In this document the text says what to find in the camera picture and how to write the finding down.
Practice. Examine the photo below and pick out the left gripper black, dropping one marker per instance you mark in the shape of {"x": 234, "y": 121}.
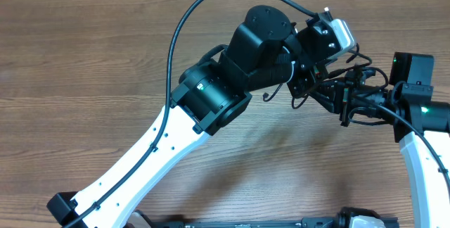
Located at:
{"x": 306, "y": 81}

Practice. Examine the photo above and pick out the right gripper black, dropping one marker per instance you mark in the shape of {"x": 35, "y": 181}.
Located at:
{"x": 345, "y": 106}

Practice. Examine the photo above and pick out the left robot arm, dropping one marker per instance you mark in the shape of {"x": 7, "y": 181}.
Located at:
{"x": 203, "y": 102}

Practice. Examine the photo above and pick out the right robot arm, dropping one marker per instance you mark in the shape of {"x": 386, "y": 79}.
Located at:
{"x": 420, "y": 125}

